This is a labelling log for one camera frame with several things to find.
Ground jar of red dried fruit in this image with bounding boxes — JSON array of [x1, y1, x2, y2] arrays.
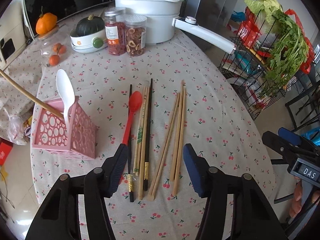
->
[[104, 7, 126, 56]]

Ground jar of dried fruit rings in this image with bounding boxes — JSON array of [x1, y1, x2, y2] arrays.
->
[[125, 15, 147, 57]]

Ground white plastic spoon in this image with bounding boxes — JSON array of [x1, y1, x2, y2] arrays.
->
[[56, 69, 75, 130]]

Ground dark green squash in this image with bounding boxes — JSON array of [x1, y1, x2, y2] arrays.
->
[[76, 15, 105, 36]]

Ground printed bamboo chopstick middle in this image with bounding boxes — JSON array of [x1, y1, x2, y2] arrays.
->
[[133, 86, 148, 176]]

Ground bamboo chopstick far right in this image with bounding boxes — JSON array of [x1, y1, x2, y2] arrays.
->
[[172, 88, 186, 196]]

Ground pink perforated utensil holder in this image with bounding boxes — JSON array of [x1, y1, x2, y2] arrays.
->
[[31, 96, 97, 160]]

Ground plain bamboo chopstick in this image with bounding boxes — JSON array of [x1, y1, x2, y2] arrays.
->
[[138, 86, 150, 200]]

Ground grey refrigerator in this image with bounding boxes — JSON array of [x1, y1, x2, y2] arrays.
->
[[178, 0, 243, 53]]

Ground person's right hand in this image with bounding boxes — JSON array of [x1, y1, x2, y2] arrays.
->
[[289, 180, 303, 218]]

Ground black chopstick gold band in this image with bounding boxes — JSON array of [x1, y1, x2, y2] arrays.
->
[[127, 85, 134, 203], [143, 79, 153, 191]]

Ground printed bamboo chopstick left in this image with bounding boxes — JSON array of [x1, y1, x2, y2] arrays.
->
[[133, 86, 146, 176]]

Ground white bowl with green knob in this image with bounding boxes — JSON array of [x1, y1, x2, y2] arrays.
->
[[70, 29, 107, 54]]

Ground orange pumpkin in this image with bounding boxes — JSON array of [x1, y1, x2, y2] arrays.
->
[[36, 7, 57, 35]]

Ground glass jar with oranges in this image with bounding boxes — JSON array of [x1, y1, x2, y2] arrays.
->
[[37, 24, 72, 67]]

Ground red plastic bag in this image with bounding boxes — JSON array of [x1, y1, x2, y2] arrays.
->
[[237, 7, 315, 77]]

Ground red box on floor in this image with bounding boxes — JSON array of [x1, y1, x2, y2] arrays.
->
[[0, 138, 13, 166]]

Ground wooden chopstick in holder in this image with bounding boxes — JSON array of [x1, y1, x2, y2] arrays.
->
[[0, 70, 63, 119]]

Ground cherry print tablecloth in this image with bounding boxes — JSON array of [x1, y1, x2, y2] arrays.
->
[[0, 7, 277, 240]]

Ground printed bamboo chopstick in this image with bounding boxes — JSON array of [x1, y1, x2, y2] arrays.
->
[[133, 86, 148, 176], [133, 86, 146, 176]]

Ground clear plastic bag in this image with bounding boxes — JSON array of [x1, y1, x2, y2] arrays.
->
[[3, 107, 33, 145]]

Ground black wire rack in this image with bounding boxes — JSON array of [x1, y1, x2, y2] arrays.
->
[[217, 4, 320, 121]]

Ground white electric cooking pot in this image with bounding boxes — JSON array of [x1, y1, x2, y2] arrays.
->
[[115, 0, 236, 54]]

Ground green leafy vegetables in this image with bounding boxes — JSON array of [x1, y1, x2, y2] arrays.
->
[[244, 0, 315, 96]]

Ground bamboo chopstick far left pair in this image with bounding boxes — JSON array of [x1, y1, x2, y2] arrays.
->
[[147, 93, 180, 201]]

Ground red plastic spoon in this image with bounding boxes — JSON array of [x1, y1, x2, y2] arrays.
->
[[122, 91, 143, 145]]

